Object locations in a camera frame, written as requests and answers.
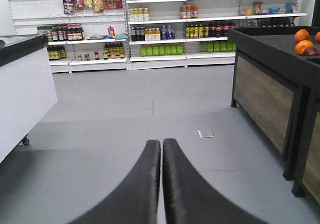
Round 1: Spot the orange fruit front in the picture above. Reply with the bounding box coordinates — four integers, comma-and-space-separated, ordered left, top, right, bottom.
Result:
294, 40, 314, 56

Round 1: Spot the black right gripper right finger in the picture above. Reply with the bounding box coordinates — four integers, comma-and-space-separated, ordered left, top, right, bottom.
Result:
162, 138, 264, 223

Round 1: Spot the orange fruit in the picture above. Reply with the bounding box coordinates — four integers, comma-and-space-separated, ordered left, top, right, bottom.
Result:
294, 29, 310, 43
294, 40, 314, 56

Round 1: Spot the white chest freezer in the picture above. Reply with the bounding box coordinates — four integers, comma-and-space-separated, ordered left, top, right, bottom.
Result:
0, 34, 58, 160

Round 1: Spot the white store shelving unit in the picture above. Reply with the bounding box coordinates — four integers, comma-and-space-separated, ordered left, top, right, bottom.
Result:
0, 0, 307, 73

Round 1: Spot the silver floor outlet plate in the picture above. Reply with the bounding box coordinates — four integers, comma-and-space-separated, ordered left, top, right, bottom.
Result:
197, 129, 215, 138

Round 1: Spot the red apple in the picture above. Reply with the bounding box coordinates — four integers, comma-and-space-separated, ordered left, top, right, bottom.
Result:
303, 47, 320, 56

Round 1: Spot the black wooden produce stand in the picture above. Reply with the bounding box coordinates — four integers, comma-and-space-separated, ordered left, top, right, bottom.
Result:
228, 26, 320, 200

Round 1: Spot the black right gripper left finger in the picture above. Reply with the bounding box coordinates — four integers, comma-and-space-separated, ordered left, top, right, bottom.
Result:
71, 140, 161, 223

